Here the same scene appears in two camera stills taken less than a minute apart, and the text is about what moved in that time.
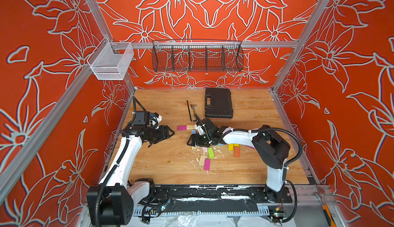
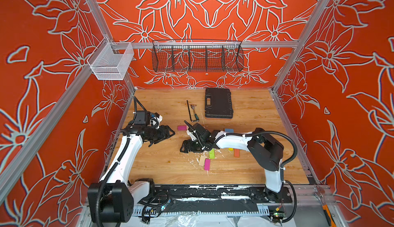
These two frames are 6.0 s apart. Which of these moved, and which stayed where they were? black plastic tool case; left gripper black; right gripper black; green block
Moved: right gripper black
Stayed: left gripper black; green block; black plastic tool case
